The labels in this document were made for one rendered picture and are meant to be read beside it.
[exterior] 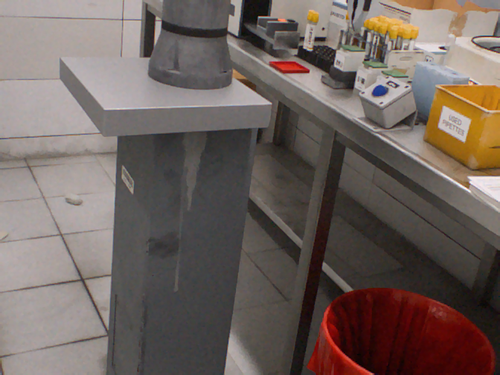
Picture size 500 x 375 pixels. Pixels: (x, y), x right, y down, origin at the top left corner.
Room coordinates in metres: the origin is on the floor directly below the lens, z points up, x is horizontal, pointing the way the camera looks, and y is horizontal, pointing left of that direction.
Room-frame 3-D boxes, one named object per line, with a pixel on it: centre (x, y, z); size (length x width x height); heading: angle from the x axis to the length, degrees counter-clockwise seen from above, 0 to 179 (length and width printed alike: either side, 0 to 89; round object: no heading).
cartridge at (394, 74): (1.31, -0.24, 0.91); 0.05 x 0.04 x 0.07; 120
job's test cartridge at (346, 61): (1.43, -0.17, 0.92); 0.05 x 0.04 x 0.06; 119
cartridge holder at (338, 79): (1.43, -0.17, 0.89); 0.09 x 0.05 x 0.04; 119
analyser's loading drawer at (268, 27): (1.68, 0.02, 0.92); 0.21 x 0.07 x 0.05; 30
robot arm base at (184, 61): (1.18, 0.14, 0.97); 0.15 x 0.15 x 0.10
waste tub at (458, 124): (1.11, -0.37, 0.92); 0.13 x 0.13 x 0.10; 27
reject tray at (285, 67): (1.49, -0.05, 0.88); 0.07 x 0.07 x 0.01; 30
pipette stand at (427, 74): (1.26, -0.32, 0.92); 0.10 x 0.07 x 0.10; 32
